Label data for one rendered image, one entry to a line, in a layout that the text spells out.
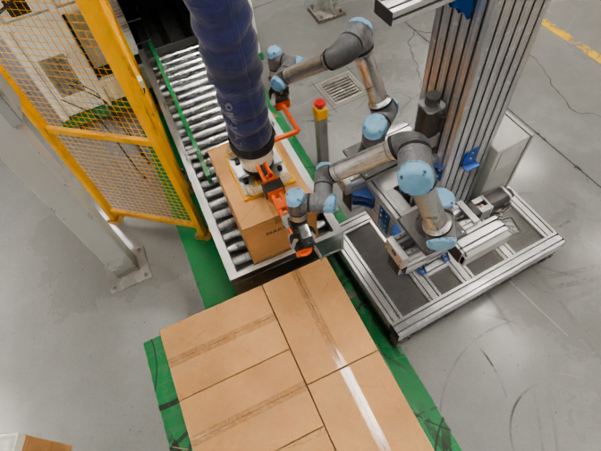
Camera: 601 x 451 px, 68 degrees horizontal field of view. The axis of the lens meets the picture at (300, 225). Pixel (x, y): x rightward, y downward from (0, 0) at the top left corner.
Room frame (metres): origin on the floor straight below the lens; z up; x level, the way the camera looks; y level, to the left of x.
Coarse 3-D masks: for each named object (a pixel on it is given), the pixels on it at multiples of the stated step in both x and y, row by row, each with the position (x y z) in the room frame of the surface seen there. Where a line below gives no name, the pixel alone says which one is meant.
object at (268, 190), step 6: (270, 180) 1.36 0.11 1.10; (276, 180) 1.36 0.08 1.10; (264, 186) 1.33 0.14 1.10; (270, 186) 1.33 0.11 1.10; (276, 186) 1.32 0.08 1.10; (282, 186) 1.32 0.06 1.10; (264, 192) 1.31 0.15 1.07; (270, 192) 1.28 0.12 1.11; (276, 192) 1.29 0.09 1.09; (270, 198) 1.28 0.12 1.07; (276, 198) 1.29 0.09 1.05
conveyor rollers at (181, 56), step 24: (192, 48) 3.33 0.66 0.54; (168, 72) 3.08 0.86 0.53; (192, 72) 3.05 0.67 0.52; (168, 96) 2.80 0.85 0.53; (192, 96) 2.76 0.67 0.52; (192, 120) 2.49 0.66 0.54; (216, 120) 2.45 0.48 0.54; (216, 144) 2.20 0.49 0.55; (216, 192) 1.78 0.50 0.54; (216, 216) 1.60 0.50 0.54
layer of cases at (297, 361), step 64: (192, 320) 0.94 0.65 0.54; (256, 320) 0.88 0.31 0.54; (320, 320) 0.83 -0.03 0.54; (192, 384) 0.60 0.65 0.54; (256, 384) 0.56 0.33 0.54; (320, 384) 0.51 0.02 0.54; (384, 384) 0.47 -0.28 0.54; (192, 448) 0.31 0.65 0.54; (256, 448) 0.27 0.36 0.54; (320, 448) 0.23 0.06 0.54; (384, 448) 0.19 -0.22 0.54
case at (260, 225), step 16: (224, 144) 1.79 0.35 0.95; (224, 160) 1.67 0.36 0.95; (288, 160) 1.60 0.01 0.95; (224, 176) 1.56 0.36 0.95; (256, 176) 1.52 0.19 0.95; (224, 192) 1.54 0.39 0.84; (240, 192) 1.43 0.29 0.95; (240, 208) 1.33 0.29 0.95; (256, 208) 1.31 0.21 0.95; (272, 208) 1.30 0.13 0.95; (240, 224) 1.24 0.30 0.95; (256, 224) 1.22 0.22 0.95; (272, 224) 1.24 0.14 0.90; (256, 240) 1.21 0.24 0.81; (272, 240) 1.24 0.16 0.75; (288, 240) 1.26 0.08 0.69; (256, 256) 1.21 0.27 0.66; (272, 256) 1.23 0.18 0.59
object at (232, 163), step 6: (228, 156) 1.68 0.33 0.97; (228, 162) 1.64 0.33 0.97; (234, 162) 1.60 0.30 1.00; (240, 162) 1.62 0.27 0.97; (234, 174) 1.54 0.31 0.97; (234, 180) 1.51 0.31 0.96; (240, 180) 1.50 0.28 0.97; (246, 180) 1.47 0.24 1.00; (252, 180) 1.48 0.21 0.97; (240, 186) 1.46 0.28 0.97; (246, 192) 1.41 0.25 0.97; (246, 198) 1.38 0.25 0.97; (252, 198) 1.38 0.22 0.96
